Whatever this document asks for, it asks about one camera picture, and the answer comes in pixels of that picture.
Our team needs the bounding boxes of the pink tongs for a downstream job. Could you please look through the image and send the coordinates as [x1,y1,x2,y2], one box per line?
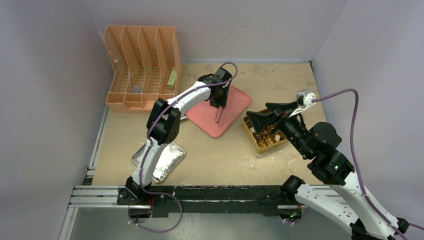
[214,107,224,124]

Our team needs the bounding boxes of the gold chocolate box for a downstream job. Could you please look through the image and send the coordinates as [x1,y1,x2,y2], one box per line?
[242,116,289,154]

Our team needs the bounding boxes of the pink plastic tray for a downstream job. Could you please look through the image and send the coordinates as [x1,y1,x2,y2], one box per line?
[186,85,252,138]

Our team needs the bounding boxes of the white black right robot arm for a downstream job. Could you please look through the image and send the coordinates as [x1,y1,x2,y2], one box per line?
[246,101,410,240]

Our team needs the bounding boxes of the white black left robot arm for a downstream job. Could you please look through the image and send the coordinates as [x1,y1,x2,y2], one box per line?
[125,66,235,205]

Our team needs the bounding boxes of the green eraser block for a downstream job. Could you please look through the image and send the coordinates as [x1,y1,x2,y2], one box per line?
[166,68,177,91]

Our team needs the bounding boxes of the silver foil tray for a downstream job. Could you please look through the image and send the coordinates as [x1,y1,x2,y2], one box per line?
[131,142,186,183]

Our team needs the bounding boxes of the orange plastic file organizer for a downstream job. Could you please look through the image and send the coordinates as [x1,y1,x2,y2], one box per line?
[103,25,182,114]

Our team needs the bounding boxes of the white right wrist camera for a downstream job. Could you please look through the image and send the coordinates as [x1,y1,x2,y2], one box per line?
[289,89,316,118]

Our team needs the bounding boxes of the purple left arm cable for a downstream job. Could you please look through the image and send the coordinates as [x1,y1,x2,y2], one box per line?
[127,62,239,233]

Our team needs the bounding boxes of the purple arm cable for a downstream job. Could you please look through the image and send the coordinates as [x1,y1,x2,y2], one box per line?
[127,62,239,233]
[311,88,424,240]

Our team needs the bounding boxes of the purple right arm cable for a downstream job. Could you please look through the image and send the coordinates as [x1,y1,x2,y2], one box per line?
[311,88,424,240]

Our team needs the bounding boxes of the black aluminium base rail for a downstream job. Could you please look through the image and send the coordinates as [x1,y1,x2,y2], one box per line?
[67,184,335,220]

